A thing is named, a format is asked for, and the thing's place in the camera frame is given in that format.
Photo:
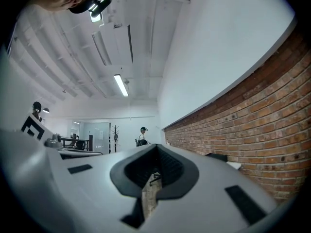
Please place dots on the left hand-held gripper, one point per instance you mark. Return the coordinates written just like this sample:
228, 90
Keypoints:
22, 169

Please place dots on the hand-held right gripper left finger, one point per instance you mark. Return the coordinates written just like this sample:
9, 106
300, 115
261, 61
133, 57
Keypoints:
97, 193

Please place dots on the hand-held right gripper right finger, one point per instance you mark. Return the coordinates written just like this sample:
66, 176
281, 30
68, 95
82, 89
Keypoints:
206, 203

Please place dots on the dark green metal box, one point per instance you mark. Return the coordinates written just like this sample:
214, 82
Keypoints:
217, 157

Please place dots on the glass partition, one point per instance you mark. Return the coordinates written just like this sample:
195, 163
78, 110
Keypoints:
97, 137

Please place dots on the black coat rack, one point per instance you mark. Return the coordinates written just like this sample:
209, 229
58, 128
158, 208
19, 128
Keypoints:
115, 138

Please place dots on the black pendant lamp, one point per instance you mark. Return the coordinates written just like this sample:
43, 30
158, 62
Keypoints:
46, 110

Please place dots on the fluorescent tube light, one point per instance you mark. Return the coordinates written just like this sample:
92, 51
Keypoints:
121, 85

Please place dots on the black metal frame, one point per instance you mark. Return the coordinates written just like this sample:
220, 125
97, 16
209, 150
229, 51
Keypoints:
73, 142

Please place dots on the head-worn camera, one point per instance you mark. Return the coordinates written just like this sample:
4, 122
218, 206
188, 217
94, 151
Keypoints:
99, 7

